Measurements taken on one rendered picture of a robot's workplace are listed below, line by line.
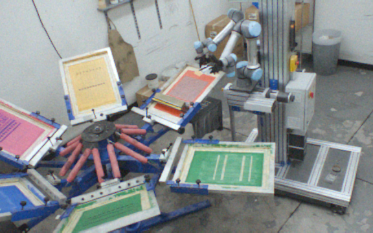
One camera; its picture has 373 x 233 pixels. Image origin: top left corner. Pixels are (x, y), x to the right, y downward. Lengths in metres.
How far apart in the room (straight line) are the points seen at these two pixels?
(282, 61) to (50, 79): 3.06
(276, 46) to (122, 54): 2.82
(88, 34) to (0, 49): 1.17
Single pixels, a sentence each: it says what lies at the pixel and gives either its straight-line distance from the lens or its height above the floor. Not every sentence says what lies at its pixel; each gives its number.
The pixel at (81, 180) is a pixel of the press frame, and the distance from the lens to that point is 2.99.
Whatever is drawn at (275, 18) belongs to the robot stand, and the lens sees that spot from 3.12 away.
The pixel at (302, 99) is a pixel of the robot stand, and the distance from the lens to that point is 3.33.
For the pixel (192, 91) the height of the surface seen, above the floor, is 1.16.
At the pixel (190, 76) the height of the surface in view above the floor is 1.22.
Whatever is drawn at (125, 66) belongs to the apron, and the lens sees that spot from 5.44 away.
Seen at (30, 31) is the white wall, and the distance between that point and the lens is 4.73.
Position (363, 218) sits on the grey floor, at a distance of 3.83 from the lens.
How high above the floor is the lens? 2.85
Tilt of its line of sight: 33 degrees down
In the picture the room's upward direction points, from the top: 10 degrees counter-clockwise
